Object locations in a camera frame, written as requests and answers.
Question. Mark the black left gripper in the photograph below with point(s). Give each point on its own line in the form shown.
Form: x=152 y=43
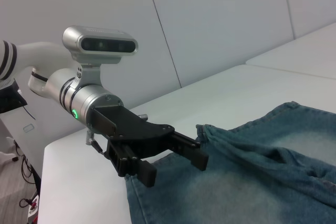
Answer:
x=131 y=127

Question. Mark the blue faded denim shorts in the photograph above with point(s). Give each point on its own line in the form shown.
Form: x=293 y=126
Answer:
x=236 y=182

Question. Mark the red and white power strip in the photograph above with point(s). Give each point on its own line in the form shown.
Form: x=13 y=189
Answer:
x=32 y=205

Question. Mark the white base leg with caster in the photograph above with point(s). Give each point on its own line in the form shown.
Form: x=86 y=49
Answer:
x=6 y=155

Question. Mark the black box on robot torso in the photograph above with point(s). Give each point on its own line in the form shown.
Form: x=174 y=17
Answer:
x=10 y=98

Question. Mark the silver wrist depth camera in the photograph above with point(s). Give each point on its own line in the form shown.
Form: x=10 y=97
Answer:
x=102 y=43

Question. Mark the white wall outlet plate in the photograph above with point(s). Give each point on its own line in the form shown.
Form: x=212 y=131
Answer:
x=29 y=127

